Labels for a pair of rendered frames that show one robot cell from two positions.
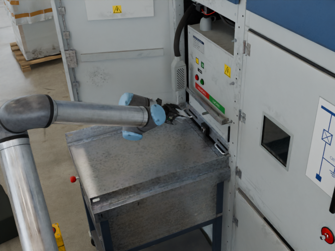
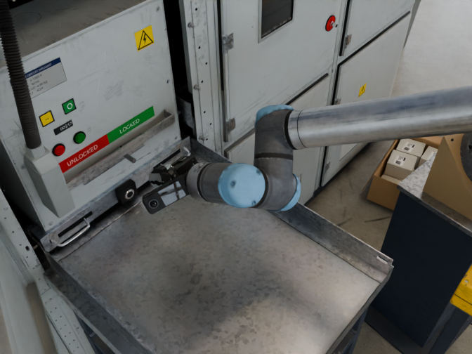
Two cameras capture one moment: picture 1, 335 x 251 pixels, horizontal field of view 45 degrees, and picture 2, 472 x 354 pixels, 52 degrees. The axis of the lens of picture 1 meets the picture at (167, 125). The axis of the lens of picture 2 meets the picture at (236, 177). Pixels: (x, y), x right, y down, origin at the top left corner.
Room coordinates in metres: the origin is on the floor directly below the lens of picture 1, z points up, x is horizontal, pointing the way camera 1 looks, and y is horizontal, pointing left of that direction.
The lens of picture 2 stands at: (1.92, 0.80, 1.92)
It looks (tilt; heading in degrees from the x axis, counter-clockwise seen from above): 46 degrees down; 244
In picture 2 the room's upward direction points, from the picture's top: 1 degrees counter-clockwise
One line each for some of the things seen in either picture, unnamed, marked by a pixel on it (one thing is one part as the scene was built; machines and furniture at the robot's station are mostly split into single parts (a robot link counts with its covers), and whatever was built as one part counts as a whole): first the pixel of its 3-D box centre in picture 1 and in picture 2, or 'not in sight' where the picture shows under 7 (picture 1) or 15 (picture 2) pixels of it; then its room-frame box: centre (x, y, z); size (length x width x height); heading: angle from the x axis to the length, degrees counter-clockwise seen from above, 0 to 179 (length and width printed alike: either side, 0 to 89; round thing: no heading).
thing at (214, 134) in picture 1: (211, 127); (119, 185); (1.81, -0.23, 0.89); 0.54 x 0.05 x 0.06; 21
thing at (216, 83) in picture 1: (208, 86); (103, 120); (1.80, -0.22, 1.15); 0.48 x 0.01 x 0.48; 21
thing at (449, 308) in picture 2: not in sight; (436, 253); (0.76, 0.16, 0.37); 0.32 x 0.30 x 0.73; 14
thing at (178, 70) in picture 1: (179, 74); (48, 180); (1.97, -0.08, 1.14); 0.08 x 0.05 x 0.17; 111
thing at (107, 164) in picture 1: (143, 158); (218, 276); (1.66, 0.14, 0.82); 0.68 x 0.62 x 0.06; 111
